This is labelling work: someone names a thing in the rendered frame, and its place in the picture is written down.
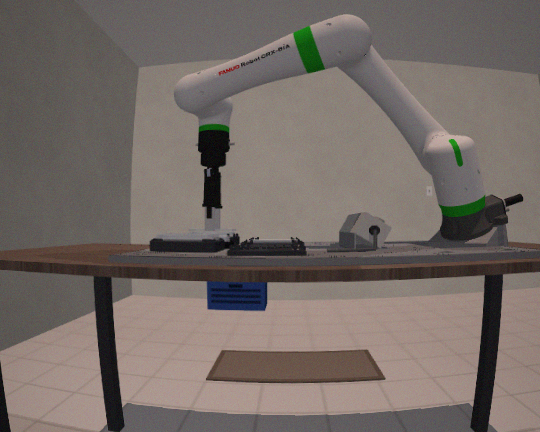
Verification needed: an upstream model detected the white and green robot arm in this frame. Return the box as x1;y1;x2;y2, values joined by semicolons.
174;14;523;241

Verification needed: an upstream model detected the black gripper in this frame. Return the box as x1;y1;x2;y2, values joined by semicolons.
201;150;226;231

